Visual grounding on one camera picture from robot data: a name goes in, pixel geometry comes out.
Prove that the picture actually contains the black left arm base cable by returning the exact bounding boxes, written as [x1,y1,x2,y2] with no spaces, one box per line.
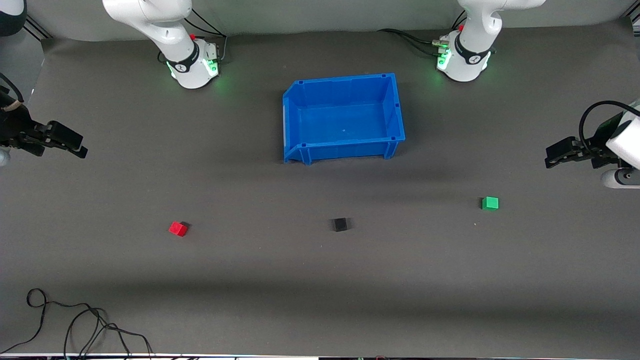
[377,28,446,57]

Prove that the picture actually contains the loose black cable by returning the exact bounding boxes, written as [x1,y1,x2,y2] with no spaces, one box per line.
[0,288,154,359]

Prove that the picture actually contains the black arm base cable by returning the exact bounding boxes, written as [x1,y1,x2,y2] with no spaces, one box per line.
[182,7,229,63]
[377,28,446,57]

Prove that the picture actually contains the black right arm base cable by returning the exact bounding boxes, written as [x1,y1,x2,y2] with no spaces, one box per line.
[182,7,229,63]

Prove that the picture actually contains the blue plastic storage bin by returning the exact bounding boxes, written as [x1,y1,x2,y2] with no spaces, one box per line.
[282,73,406,166]

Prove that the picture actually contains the dark grey table mat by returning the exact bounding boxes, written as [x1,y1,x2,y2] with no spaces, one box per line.
[0,20,640,358]

